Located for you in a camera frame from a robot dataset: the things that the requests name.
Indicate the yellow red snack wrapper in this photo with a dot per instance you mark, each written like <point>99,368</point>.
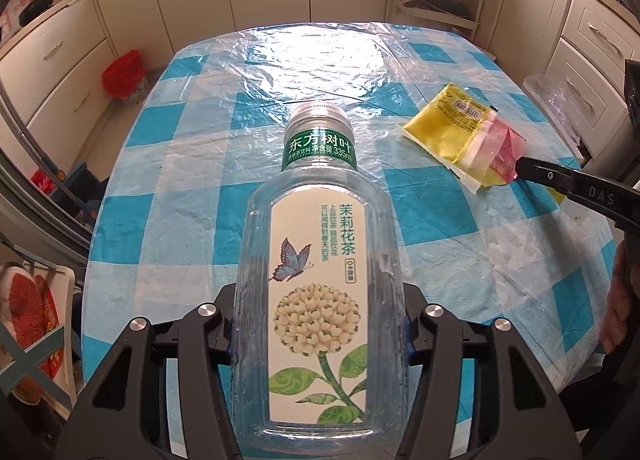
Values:
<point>468,138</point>

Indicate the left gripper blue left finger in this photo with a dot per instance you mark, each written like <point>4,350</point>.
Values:
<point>223,332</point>

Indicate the person's right hand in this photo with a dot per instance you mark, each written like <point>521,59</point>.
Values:
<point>624,289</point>

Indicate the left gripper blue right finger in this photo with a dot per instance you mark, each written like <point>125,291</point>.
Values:
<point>415,303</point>

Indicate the open white bottom drawer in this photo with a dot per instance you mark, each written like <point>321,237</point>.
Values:
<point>565,114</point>

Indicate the white lower cabinet row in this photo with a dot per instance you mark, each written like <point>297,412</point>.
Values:
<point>51,69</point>

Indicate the white drawer cabinet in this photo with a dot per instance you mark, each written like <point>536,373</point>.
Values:
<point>588,65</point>

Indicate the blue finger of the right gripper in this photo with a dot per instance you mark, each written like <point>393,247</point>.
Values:
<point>555,176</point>

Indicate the blue checkered tablecloth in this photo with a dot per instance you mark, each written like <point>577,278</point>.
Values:
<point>514,276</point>

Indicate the black frying pan on shelf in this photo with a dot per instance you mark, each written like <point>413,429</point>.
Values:
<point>453,7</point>

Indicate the clear plastic bag in drawer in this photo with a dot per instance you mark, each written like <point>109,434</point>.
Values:
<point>557,99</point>

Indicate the clear tea bottle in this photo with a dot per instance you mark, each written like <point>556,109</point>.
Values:
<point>319,361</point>

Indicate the black wok on wall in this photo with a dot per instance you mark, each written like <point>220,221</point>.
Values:
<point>34,9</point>

